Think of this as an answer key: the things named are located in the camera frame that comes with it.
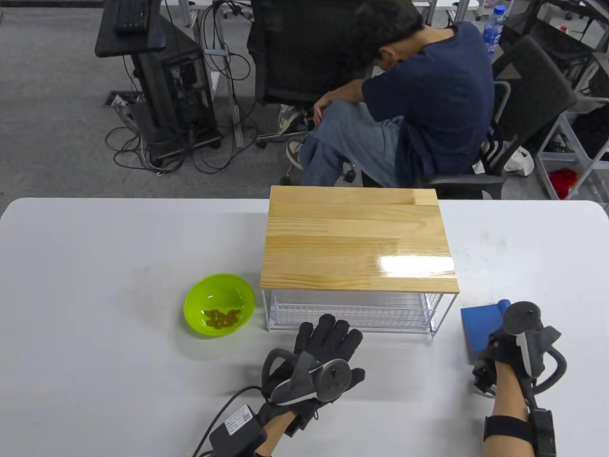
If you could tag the person's right hand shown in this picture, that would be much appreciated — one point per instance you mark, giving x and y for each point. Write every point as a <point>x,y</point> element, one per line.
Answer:
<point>499,347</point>

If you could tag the person's left hand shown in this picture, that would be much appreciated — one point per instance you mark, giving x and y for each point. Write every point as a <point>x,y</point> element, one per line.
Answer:
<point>328,333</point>

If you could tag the blue plastic scraper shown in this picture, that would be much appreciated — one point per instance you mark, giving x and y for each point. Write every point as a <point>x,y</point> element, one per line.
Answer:
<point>478,328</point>

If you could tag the white mesh sliding drawer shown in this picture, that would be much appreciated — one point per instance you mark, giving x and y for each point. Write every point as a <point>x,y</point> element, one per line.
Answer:
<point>352,314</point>

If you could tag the pile of raisins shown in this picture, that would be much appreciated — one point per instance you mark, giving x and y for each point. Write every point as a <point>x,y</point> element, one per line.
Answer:
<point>221,318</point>

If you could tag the green plastic bowl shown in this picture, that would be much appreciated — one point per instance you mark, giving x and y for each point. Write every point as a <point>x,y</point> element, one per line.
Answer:
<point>209,295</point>

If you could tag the person's left forearm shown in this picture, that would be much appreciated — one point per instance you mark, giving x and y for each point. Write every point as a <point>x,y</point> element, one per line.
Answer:
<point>278,435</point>

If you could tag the black mesh office chair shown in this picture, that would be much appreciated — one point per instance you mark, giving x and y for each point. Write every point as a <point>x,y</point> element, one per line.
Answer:
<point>533,95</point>

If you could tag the grey left hand tracker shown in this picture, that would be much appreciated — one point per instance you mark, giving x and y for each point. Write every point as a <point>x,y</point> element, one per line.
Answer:
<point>333,376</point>

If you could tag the red item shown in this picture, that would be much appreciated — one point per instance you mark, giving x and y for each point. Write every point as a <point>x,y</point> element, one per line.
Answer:
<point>563,183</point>

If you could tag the white bag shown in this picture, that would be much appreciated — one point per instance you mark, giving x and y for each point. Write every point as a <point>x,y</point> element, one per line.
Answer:
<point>519,162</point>

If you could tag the white metal cart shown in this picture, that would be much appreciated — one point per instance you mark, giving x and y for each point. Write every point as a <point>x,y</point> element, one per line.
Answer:
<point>590,162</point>

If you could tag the black computer tower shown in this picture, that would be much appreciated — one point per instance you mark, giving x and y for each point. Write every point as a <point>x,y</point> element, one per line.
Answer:
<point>185,95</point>

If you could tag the white power strip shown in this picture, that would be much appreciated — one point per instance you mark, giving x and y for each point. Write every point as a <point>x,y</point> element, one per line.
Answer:
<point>124,101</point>

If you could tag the blue label water bottle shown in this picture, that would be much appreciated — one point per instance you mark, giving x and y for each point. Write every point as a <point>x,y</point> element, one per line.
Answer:
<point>494,31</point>

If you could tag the black rolling desk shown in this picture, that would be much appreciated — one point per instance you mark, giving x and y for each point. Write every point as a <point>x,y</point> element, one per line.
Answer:
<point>128,43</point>

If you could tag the black keyboard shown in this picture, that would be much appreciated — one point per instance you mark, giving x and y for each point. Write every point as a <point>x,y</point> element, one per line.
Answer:
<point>131,16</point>

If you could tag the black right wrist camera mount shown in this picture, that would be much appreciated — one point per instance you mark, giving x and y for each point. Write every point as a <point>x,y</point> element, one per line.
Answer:
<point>542,433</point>

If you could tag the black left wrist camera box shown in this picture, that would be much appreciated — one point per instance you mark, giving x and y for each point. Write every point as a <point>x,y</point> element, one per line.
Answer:
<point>238,428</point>

